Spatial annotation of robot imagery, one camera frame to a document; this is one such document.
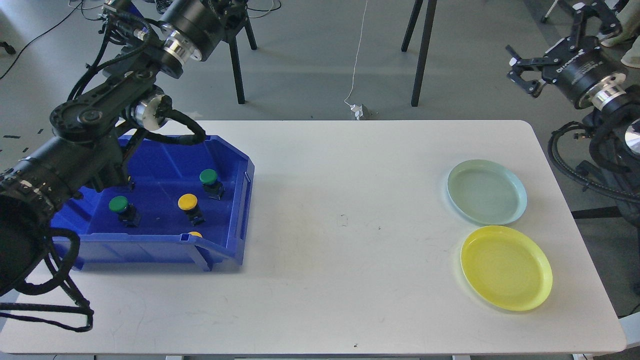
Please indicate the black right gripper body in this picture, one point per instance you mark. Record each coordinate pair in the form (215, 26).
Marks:
(585, 74)

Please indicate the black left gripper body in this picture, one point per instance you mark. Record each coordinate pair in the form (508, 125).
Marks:
(205, 23)

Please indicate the yellow push button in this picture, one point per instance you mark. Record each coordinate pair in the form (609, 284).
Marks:
(189, 204)

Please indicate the green push button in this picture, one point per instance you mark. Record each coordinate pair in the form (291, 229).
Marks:
(211, 184)
(126, 211)

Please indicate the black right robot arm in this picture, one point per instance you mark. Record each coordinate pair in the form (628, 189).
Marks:
(613, 169)

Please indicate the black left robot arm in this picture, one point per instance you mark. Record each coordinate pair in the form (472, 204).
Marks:
(110, 110)

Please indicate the pale green plate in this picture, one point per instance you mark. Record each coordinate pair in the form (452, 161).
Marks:
(486, 192)

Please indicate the yellow plate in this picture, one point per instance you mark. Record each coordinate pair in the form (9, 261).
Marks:
(506, 268)

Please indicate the black stand legs left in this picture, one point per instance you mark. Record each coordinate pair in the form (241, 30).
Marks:
(239, 55)

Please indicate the black stand legs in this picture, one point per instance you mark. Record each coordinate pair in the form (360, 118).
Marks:
(425, 41)
(239, 55)

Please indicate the black stand legs right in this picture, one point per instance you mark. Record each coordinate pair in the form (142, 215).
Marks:
(425, 41)

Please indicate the blue plastic bin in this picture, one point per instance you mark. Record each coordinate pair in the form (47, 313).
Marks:
(161, 174)

